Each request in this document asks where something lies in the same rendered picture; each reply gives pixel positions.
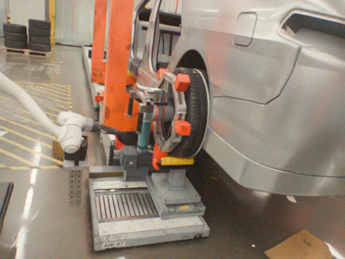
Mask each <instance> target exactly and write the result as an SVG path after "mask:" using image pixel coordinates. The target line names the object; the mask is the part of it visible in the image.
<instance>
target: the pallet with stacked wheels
mask: <svg viewBox="0 0 345 259"><path fill-rule="evenodd" d="M28 25H29V27H28V34H29V35H28V34H26V33H27V26H24V25H18V24H10V23H3V31H4V44H5V46H4V47H2V48H1V52H4V53H12V54H22V55H27V56H36V57H46V58H51V56H52V50H51V30H50V29H51V22H49V21H42V20H35V19H30V18H29V19H28ZM28 39H29V48H28V42H27V41H28ZM10 50H11V51H10ZM19 51H20V52H19ZM15 52H17V53H15ZM34 54H35V55H34Z"/></svg>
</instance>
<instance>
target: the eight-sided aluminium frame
mask: <svg viewBox="0 0 345 259"><path fill-rule="evenodd" d="M176 77H177V76H175V75H173V73H167V72H164V73H163V74H162V76H161V78H160V81H159V82H158V84H157V86H156V88H158V89H162V88H164V83H165V79H166V80H167V81H169V82H170V83H171V84H172V90H173V95H174V103H175V115H174V121H173V125H172V131H171V136H170V138H169V139H168V140H167V141H166V140H165V139H164V138H163V135H162V127H161V122H158V121H157V123H158V134H157V125H156V121H153V122H152V124H153V131H154V140H155V141H156V143H157V145H158V147H159V148H160V150H161V151H162V152H170V151H172V149H173V148H174V147H175V146H176V145H177V144H178V143H180V141H181V138H182V136H179V135H178V134H176V131H175V124H176V120H179V114H180V120H181V121H184V119H185V114H186V104H185V98H184V92H183V91H179V96H178V91H175V86H174V81H175V79H176ZM179 97H180V103H179Z"/></svg>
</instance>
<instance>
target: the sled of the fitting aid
mask: <svg viewBox="0 0 345 259"><path fill-rule="evenodd" d="M146 185H147V188H148V190H149V192H150V195H151V197H152V199H153V201H154V204H155V206H156V209H157V211H158V213H159V216H160V218H161V219H166V218H176V217H187V216H198V215H204V212H205V208H206V207H205V205H204V204H203V202H202V201H201V200H200V202H191V203H178V204H169V205H165V204H164V203H163V200H162V198H161V196H160V194H159V192H158V190H157V188H156V186H155V184H154V182H153V180H152V177H151V176H146Z"/></svg>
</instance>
